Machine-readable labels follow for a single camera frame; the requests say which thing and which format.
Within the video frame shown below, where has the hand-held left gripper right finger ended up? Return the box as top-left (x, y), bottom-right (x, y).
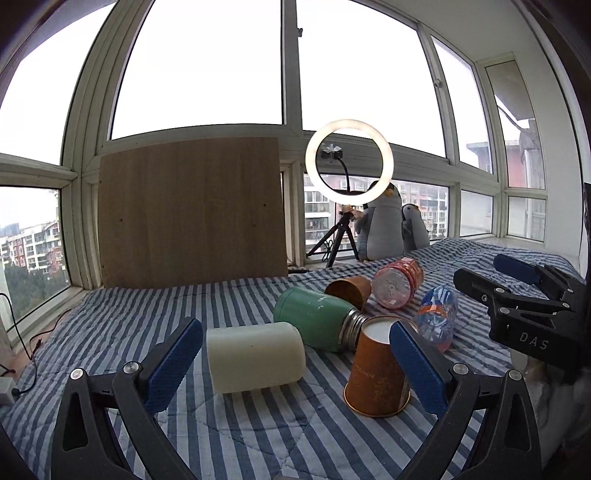
top-left (389, 319), bottom-right (542, 480)

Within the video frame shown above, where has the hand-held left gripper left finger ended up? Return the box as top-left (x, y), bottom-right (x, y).
top-left (51, 316), bottom-right (204, 480)

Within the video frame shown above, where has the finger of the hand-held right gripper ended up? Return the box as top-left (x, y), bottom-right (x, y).
top-left (453, 268), bottom-right (571, 324)
top-left (492, 253), bottom-right (591, 311)

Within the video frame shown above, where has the orange paper cup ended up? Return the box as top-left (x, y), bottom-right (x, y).
top-left (343, 315), bottom-right (411, 418)

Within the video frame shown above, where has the white plastic cup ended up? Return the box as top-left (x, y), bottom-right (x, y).
top-left (206, 322), bottom-right (307, 395)

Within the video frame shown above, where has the brown paper cup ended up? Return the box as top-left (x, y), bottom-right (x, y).
top-left (324, 275), bottom-right (373, 311)

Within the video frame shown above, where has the plastic bottle with blue label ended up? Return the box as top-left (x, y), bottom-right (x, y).
top-left (412, 285), bottom-right (460, 354)

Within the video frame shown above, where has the plastic bottle with orange label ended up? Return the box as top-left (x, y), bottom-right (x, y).
top-left (372, 257), bottom-right (425, 309)

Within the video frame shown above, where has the small grey penguin plush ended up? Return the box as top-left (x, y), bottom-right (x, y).
top-left (400, 203), bottom-right (431, 253)

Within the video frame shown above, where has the blue striped blanket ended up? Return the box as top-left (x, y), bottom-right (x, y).
top-left (0, 237), bottom-right (583, 480)

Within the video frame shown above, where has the large grey penguin plush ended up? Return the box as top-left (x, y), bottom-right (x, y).
top-left (354, 181), bottom-right (406, 263)

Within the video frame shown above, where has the green thermos bottle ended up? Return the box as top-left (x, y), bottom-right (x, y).
top-left (273, 287), bottom-right (370, 354)

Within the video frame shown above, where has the black tripod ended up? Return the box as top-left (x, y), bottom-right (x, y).
top-left (305, 205), bottom-right (361, 269)

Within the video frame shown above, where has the wooden board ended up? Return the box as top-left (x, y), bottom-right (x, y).
top-left (96, 137), bottom-right (290, 289)

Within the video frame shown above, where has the black phone holder gooseneck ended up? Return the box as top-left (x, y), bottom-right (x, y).
top-left (320, 143), bottom-right (352, 195)

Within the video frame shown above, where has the black cable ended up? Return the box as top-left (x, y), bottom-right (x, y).
top-left (0, 292), bottom-right (71, 398)

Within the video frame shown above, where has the ring light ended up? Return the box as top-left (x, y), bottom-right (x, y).
top-left (305, 119), bottom-right (395, 205)

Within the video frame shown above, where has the white window frame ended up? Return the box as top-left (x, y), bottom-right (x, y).
top-left (0, 0), bottom-right (580, 296)

